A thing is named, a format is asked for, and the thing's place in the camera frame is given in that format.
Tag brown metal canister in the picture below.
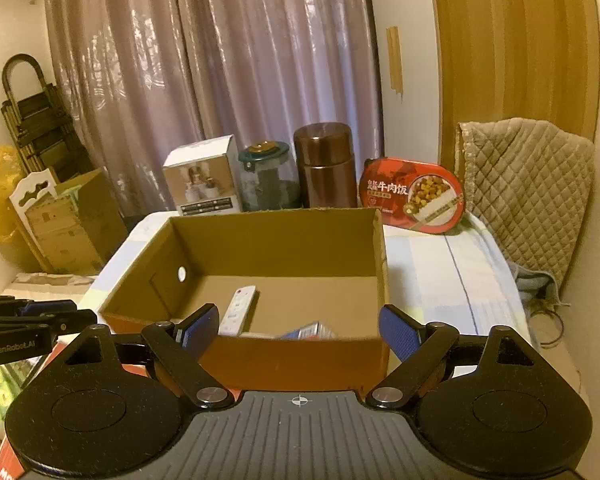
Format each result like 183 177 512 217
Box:
293 121 358 209

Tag small blue white box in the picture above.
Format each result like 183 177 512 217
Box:
280 322 338 339

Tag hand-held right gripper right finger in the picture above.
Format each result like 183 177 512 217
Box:
365 303 549 410

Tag wooden door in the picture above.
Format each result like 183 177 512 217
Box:
426 0 600 181

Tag brown printed storage carton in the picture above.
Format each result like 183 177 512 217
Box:
25 167 128 276

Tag brown cardboard box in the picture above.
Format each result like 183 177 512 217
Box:
99 206 392 393

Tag beige quilted chair cover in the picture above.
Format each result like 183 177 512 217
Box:
455 117 597 301

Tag long white remote control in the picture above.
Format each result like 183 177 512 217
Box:
218 285 257 337

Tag dark folding rack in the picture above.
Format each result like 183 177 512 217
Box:
0 54 88 181

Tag white product box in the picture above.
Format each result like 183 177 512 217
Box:
161 135 243 218

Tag wooden wall strip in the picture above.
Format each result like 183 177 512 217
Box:
394 25 406 95
386 26 397 90

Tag mauve curtain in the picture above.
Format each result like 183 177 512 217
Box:
42 0 386 216

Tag glass jar green lid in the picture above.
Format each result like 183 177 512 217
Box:
237 141 301 212

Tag red instant meal bowl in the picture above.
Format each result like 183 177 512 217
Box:
358 156 465 236

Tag thin dark cord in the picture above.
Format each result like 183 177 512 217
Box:
525 272 566 350

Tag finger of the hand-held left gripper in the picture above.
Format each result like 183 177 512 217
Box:
34 309 99 337
0 296 79 319

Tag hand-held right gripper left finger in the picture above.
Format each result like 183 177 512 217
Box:
62 303 236 411

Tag green drink carton pack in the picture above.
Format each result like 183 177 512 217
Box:
0 365 36 453

